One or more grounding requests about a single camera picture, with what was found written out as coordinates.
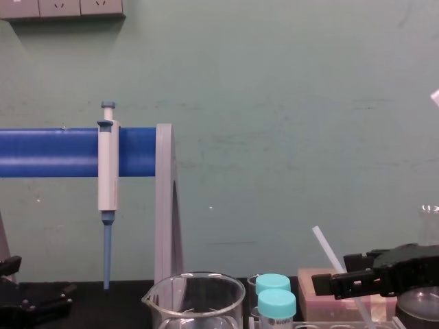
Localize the clear acrylic tube rack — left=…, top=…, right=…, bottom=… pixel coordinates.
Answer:
left=248, top=317, right=406, bottom=329

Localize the teal capped sample tube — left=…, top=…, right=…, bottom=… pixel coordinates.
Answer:
left=257, top=289, right=297, bottom=329
left=254, top=273, right=291, bottom=296

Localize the pale pink box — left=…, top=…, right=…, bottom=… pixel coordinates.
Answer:
left=297, top=267, right=399, bottom=324

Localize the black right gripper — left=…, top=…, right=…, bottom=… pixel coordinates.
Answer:
left=311, top=243, right=439, bottom=301

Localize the clear glass beaker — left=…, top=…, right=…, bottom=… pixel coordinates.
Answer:
left=141, top=271, right=247, bottom=329

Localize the clear glass stirring rod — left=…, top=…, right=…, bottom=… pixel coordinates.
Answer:
left=311, top=226, right=375, bottom=324

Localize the grey pipette rack upright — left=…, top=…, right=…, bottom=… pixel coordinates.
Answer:
left=0, top=208, right=15, bottom=280
left=154, top=123, right=187, bottom=286

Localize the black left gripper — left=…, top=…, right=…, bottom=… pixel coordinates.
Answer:
left=0, top=255, right=78, bottom=329

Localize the clear glass flask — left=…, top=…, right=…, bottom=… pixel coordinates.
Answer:
left=395, top=204, right=439, bottom=329

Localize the small clear open tube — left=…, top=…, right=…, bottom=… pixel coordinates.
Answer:
left=246, top=273, right=262, bottom=318

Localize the blue pipette rack bar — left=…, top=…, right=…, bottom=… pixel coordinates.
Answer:
left=0, top=127, right=158, bottom=179

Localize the white and blue pipette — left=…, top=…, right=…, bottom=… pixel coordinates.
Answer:
left=96, top=100, right=121, bottom=292

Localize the grey wall socket panel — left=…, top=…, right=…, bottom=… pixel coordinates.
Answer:
left=0, top=0, right=126, bottom=23

